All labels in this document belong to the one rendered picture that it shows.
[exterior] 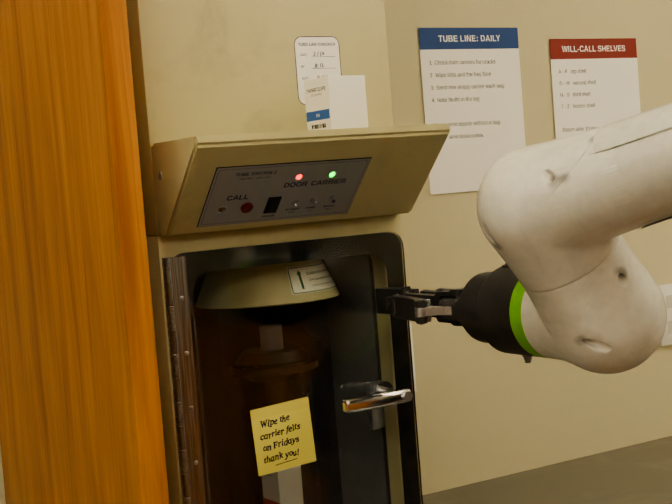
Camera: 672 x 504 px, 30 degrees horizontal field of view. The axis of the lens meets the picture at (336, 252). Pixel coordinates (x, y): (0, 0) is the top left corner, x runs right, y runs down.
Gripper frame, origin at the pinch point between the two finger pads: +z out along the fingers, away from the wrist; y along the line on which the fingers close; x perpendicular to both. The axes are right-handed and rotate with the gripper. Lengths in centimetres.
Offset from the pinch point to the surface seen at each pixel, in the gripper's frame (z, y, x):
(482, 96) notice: 48, -52, -27
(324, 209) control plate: 0.8, 8.5, -11.4
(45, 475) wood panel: 26.3, 35.3, 18.2
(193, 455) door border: 3.6, 25.9, 14.1
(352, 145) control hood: -5.9, 8.3, -18.2
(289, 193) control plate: -1.4, 14.1, -13.5
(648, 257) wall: 48, -89, 4
